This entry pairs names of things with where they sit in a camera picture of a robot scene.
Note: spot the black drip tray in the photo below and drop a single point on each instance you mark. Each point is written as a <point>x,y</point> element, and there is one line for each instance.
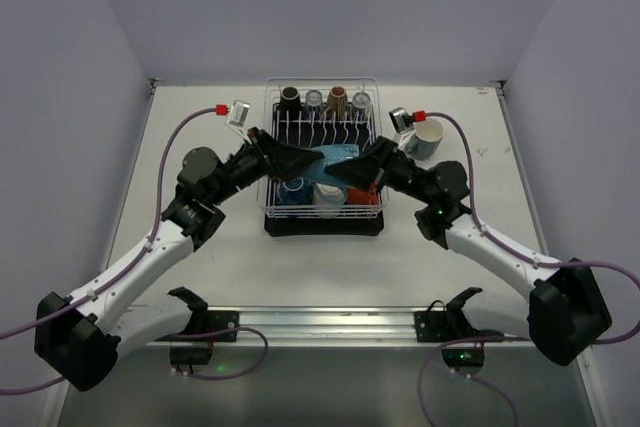
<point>325,224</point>

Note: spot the white faceted cup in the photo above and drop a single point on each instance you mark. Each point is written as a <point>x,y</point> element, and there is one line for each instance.
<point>330,195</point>

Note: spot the orange cup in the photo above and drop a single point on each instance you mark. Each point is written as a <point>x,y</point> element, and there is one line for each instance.
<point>358,197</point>

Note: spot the grey-blue faceted cup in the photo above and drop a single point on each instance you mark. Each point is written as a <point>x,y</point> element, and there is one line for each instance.
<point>424,140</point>

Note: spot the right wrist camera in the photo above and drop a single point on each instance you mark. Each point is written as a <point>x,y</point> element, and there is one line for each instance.
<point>401,120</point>

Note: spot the clear glass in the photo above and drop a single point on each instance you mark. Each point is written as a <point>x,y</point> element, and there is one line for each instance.
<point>313,104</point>
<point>361,106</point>

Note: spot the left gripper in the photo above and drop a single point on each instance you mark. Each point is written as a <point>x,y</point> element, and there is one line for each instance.
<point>263,153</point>

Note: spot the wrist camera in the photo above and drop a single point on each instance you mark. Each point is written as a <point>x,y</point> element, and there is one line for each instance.
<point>238,114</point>
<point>401,120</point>

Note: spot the left controller box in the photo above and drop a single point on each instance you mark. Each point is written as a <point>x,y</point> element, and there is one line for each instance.
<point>187,358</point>

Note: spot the right controller box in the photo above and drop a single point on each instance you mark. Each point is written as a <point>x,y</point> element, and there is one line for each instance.
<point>468,360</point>

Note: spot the white wire dish rack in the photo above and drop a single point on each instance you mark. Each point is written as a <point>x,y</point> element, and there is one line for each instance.
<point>352,85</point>

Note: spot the controller box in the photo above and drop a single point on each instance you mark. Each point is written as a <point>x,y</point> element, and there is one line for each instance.
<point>187,358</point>
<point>468,360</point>

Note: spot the aluminium rail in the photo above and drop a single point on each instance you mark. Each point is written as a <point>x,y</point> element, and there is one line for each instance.
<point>308,324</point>

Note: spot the dark brown cup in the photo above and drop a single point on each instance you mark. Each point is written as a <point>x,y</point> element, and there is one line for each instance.
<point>290,105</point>

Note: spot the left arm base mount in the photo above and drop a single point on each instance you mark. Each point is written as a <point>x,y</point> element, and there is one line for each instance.
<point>211,326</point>

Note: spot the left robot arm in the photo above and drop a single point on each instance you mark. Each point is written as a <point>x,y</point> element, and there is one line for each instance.
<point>82,335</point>

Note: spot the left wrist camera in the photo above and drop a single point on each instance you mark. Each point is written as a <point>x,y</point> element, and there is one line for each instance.
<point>238,114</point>

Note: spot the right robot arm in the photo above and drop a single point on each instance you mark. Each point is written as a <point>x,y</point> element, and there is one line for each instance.
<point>566,309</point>

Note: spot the brown striped cup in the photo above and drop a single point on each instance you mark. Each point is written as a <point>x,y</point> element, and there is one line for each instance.
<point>337,103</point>

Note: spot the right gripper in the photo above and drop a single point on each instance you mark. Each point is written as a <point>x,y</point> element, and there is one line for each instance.
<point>386,162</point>

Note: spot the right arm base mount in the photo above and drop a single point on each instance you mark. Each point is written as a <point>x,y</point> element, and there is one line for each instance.
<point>441,322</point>

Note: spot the dark blue mug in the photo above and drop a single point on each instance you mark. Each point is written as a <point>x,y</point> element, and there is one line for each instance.
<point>295,192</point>

